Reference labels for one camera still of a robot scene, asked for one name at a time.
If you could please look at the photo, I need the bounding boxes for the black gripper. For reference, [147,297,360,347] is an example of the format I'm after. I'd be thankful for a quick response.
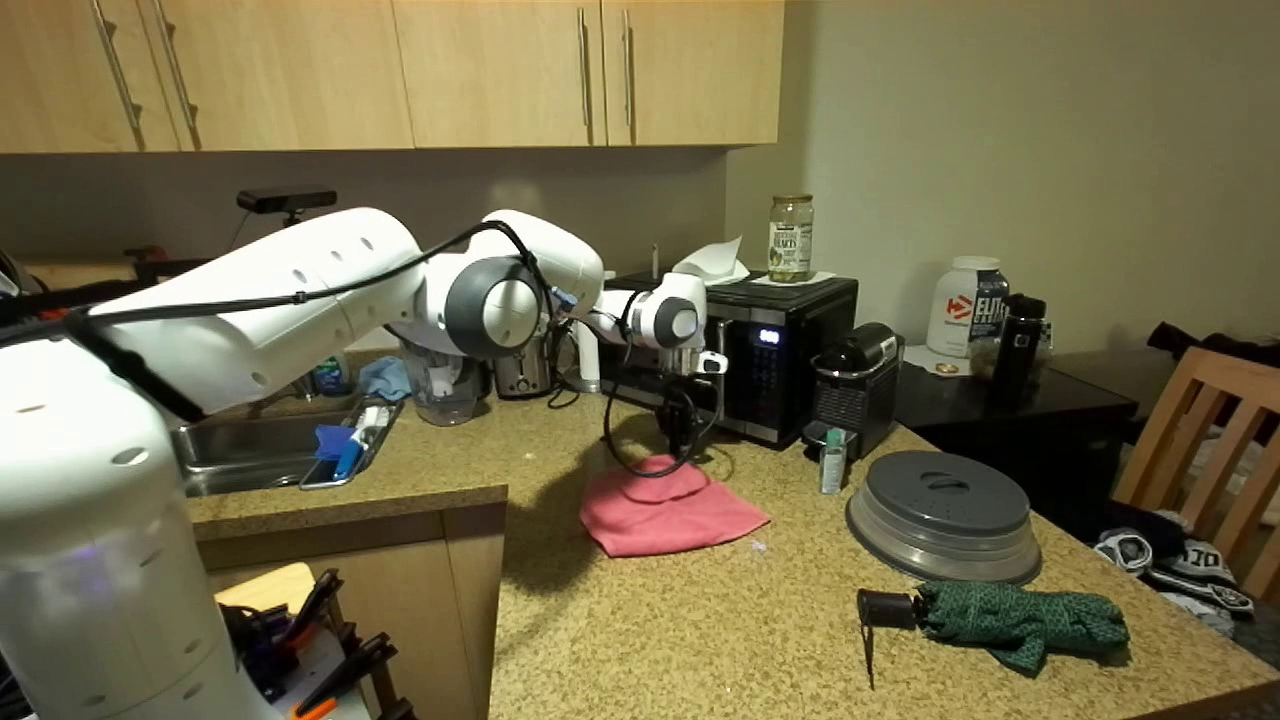
[654,359,724,463]

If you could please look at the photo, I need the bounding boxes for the pink cloth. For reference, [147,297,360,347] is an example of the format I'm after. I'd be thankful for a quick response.
[575,451,774,561]

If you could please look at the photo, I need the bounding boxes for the black microwave oven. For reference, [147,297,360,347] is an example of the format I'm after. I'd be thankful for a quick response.
[596,274,859,451]

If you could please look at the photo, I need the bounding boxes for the small green-capped bottle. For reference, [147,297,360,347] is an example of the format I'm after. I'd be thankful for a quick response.
[816,426,852,499]

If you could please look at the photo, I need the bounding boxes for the silver toaster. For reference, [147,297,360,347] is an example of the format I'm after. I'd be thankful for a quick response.
[493,337,559,401]

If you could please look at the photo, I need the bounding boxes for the black coffee maker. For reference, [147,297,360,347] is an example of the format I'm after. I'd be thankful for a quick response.
[800,319,904,463]

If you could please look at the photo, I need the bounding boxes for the glass jar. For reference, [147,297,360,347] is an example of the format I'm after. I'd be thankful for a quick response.
[764,192,816,285]

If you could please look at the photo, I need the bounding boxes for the grey plastic dome cover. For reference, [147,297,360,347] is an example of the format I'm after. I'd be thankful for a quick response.
[844,450,1043,589]

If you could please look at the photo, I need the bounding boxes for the white plastic jug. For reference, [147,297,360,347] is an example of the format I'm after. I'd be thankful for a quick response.
[925,254,1009,382]

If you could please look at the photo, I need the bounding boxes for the blue rag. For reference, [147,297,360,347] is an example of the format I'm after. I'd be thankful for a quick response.
[356,351,420,410]

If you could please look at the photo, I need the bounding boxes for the wooden counter base cabinet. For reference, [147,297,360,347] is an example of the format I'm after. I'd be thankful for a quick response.
[184,483,514,720]

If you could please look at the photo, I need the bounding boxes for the black side table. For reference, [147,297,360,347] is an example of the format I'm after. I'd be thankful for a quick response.
[893,357,1145,537]

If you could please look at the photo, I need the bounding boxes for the blue dish brush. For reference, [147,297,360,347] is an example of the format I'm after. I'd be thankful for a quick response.
[304,401,396,494]

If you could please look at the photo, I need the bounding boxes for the black drink bottle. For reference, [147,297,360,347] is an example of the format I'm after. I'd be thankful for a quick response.
[991,292,1051,403]

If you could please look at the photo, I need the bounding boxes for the green dish soap bottle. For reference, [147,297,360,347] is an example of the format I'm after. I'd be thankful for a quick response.
[309,351,353,401]

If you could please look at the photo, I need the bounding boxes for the green folded umbrella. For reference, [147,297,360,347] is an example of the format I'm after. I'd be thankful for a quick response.
[852,578,1132,691]

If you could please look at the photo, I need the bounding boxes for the steel kitchen sink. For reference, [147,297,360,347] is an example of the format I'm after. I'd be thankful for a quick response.
[169,397,404,499]

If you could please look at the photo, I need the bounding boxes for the black and white bag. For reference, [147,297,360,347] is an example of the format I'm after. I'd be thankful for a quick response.
[1091,497,1264,624]

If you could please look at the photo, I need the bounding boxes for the wooden chair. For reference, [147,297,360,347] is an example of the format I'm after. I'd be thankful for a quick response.
[1109,345,1280,606]

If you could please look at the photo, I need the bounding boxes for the dark garment on chair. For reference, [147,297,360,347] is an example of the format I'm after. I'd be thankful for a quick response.
[1145,316,1280,377]

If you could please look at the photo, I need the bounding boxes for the black camera on rod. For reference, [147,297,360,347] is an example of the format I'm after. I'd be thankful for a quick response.
[238,188,339,221]

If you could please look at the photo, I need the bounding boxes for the light wooden wall cabinets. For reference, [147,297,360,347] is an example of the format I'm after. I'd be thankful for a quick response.
[0,0,788,156]

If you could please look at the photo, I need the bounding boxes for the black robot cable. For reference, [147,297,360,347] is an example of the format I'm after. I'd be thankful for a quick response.
[0,217,712,479]

